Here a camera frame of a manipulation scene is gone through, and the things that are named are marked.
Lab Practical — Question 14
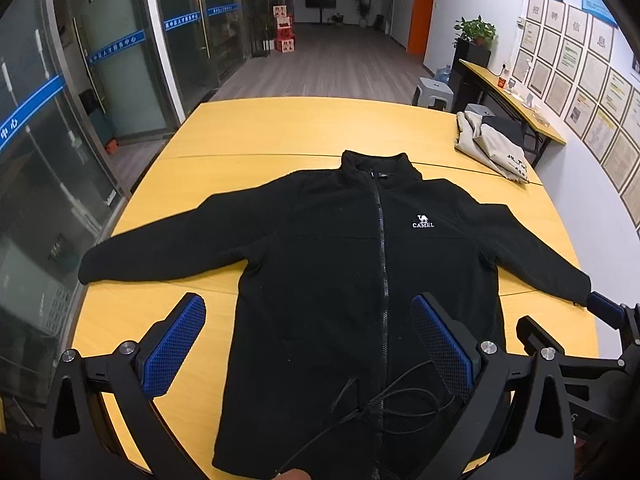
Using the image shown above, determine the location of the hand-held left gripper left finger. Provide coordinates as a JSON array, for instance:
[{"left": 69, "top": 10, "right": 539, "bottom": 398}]
[{"left": 40, "top": 293, "right": 208, "bottom": 480}]

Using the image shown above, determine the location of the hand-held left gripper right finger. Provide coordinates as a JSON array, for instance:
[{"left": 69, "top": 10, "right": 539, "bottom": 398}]
[{"left": 410, "top": 292, "right": 574, "bottom": 480}]

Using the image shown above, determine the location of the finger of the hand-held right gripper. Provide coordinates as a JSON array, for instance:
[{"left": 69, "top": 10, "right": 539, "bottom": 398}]
[
  {"left": 586, "top": 291, "right": 640, "bottom": 347},
  {"left": 516, "top": 314, "right": 627, "bottom": 362}
]

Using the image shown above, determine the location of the green potted plant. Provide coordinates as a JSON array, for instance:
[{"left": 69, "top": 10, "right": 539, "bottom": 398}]
[{"left": 453, "top": 16, "right": 497, "bottom": 47}]

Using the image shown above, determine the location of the black television on stand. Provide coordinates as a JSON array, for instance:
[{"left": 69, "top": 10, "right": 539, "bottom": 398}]
[{"left": 305, "top": 0, "right": 337, "bottom": 23}]

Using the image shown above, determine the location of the sunflower arrangement on stand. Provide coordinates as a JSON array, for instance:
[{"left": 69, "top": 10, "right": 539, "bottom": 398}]
[{"left": 244, "top": 0, "right": 279, "bottom": 58}]

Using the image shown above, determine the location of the beige and grey jacket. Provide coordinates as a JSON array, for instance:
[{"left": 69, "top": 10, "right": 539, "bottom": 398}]
[{"left": 454, "top": 110, "right": 532, "bottom": 184}]

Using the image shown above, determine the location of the tall potted palm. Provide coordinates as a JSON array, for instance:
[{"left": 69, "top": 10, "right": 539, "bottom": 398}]
[{"left": 353, "top": 0, "right": 384, "bottom": 27}]

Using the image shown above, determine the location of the glass door with long handle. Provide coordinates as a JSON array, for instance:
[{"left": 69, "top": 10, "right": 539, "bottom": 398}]
[{"left": 147, "top": 0, "right": 248, "bottom": 98}]

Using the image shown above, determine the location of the black cabinet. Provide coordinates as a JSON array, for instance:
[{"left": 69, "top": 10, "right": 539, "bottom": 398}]
[{"left": 452, "top": 40, "right": 492, "bottom": 102}]

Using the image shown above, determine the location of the black fleece zip jacket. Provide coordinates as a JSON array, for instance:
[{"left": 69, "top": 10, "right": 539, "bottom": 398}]
[{"left": 78, "top": 150, "right": 592, "bottom": 480}]

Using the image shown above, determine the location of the narrow wooden side table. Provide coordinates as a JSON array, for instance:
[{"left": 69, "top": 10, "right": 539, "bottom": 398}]
[{"left": 458, "top": 59, "right": 567, "bottom": 168}]

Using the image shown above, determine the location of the thin black cable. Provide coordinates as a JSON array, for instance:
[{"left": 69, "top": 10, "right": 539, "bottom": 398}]
[{"left": 272, "top": 364, "right": 461, "bottom": 480}]

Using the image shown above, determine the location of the wall of framed notices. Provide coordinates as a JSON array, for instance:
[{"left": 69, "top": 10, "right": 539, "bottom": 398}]
[{"left": 512, "top": 0, "right": 640, "bottom": 216}]

